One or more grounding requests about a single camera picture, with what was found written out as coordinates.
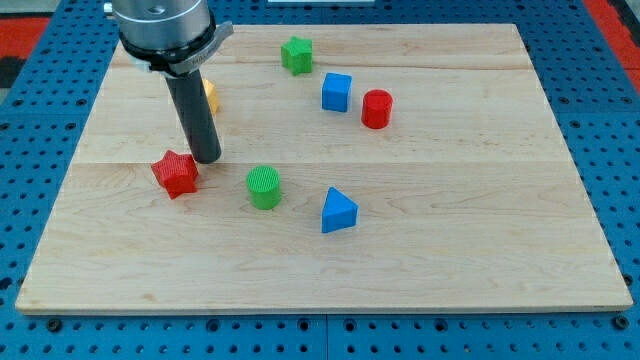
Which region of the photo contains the red star block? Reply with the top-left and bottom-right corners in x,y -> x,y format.
151,150 -> 199,199

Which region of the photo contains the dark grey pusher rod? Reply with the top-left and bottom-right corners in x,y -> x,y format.
166,70 -> 222,164

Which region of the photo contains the green star block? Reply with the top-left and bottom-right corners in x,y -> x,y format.
281,36 -> 313,76

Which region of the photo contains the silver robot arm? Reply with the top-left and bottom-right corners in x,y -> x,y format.
103,0 -> 234,78

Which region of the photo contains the blue cube block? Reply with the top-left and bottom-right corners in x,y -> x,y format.
321,73 -> 352,112

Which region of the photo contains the yellow block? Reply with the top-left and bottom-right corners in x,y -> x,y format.
202,79 -> 220,115

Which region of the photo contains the wooden board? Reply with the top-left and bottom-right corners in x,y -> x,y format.
16,24 -> 633,315

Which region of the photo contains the blue triangle block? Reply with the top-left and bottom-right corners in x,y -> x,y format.
321,187 -> 359,233

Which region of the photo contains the green cylinder block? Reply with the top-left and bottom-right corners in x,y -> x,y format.
246,165 -> 281,210

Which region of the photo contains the red cylinder block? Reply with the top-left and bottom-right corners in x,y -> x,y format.
361,89 -> 393,130

